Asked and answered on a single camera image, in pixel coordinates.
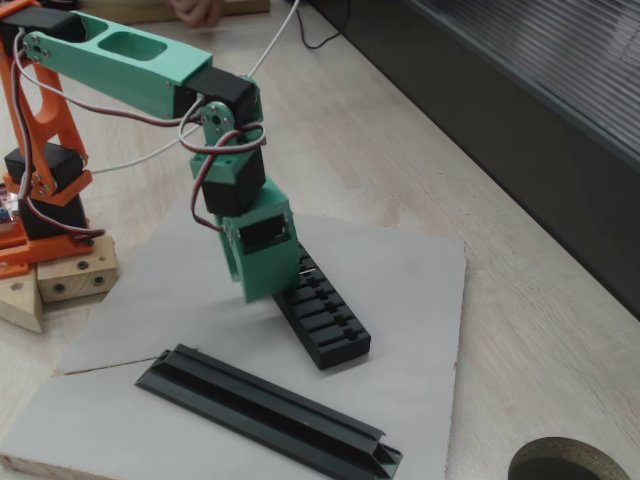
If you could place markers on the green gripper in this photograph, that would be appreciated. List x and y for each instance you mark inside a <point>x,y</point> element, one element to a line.
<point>264,262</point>

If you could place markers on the wooden batten with screw holes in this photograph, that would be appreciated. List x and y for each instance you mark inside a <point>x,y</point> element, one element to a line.
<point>75,285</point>

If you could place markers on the bare person hand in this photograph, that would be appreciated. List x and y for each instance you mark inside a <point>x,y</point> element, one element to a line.
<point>197,11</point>

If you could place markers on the white plywood board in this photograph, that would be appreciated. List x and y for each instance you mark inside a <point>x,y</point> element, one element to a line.
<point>400,300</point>

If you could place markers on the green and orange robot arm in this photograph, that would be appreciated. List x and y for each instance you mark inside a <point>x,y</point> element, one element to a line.
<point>125,75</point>

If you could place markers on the light wooden plank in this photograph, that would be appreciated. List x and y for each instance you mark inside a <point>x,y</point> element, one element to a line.
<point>125,12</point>

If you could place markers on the black slotted holder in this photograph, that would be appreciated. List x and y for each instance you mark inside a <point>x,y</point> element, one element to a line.
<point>345,356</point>

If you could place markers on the red controller board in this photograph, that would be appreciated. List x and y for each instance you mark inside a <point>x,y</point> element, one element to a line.
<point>6,205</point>

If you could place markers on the light wooden wedge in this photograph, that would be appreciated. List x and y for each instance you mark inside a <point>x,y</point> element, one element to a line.
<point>20,305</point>

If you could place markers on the long black plastic rail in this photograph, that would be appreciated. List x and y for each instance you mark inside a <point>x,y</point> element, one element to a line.
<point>260,405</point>

